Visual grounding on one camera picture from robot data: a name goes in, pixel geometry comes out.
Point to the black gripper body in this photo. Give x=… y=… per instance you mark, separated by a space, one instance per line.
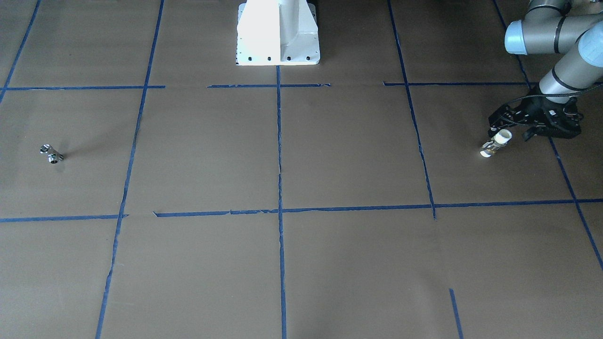
x=535 y=110

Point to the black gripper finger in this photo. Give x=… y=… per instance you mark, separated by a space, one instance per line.
x=530 y=133
x=493 y=130

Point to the white PPR pipe brass valve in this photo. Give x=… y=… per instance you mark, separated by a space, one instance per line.
x=497 y=142

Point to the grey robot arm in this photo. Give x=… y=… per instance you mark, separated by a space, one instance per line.
x=548 y=28

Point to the small chrome metal fitting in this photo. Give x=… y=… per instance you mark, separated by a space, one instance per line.
x=53 y=155

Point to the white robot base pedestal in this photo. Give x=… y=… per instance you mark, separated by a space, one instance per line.
x=277 y=32

